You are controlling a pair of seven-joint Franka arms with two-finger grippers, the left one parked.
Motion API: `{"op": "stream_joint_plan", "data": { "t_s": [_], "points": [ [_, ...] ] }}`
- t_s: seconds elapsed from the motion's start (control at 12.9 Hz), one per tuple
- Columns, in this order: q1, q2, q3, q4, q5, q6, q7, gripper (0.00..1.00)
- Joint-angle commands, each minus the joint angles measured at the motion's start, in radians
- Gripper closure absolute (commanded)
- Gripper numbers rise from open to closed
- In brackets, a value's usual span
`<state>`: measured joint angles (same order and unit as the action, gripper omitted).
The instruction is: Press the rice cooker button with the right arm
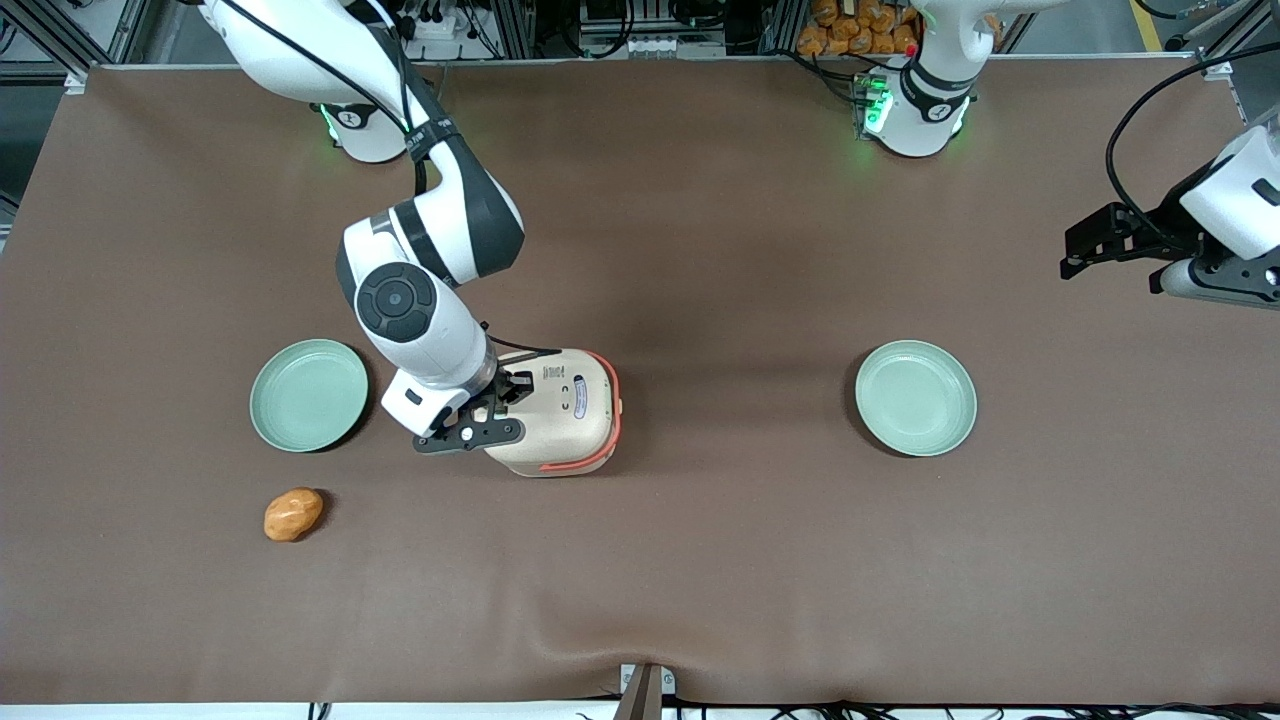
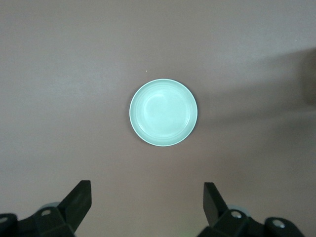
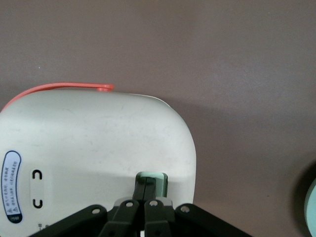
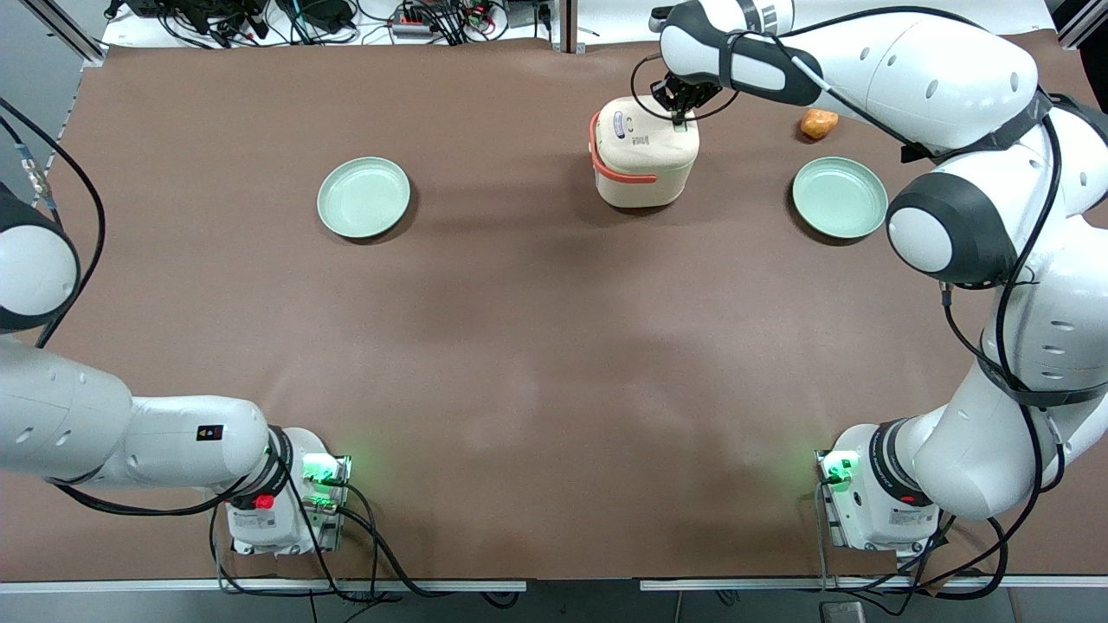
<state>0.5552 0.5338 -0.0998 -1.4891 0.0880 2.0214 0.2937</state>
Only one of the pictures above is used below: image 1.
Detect pale green plate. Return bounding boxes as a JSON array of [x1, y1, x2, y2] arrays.
[[854, 340, 979, 459], [249, 339, 370, 454]]

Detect orange-brown bread roll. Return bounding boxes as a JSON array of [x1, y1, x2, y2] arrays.
[[263, 486, 326, 544]]

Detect brown table cloth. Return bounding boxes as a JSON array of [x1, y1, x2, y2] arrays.
[[0, 55, 1280, 707]]

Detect bag of orange bread rolls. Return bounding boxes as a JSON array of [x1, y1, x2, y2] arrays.
[[796, 0, 923, 58]]

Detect white terminal block strip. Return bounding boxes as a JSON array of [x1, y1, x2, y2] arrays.
[[583, 34, 728, 60]]

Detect white power strip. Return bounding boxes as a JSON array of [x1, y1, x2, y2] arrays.
[[398, 0, 483, 43]]

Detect cream rice cooker orange handle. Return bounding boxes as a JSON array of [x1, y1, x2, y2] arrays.
[[483, 347, 625, 479]]

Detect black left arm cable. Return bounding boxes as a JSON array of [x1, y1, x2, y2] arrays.
[[1104, 40, 1280, 241]]

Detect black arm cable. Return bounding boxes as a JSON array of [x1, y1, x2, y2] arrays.
[[212, 0, 563, 359], [1104, 40, 1280, 241]]

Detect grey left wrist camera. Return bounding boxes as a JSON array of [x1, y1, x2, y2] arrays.
[[1148, 256, 1280, 308]]

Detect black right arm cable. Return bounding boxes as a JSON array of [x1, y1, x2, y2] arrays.
[[212, 0, 563, 359]]

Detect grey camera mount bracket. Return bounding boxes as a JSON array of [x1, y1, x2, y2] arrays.
[[618, 662, 677, 720]]

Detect aluminium frame profile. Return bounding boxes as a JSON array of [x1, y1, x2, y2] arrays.
[[0, 0, 136, 93]]

